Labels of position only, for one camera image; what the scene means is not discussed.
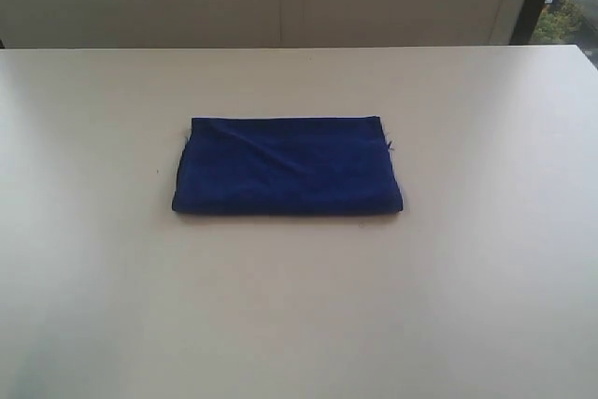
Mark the blue microfiber towel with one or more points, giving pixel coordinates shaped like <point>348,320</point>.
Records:
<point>287,167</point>

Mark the green tree outside window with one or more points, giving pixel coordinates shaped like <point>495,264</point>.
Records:
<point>558,23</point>

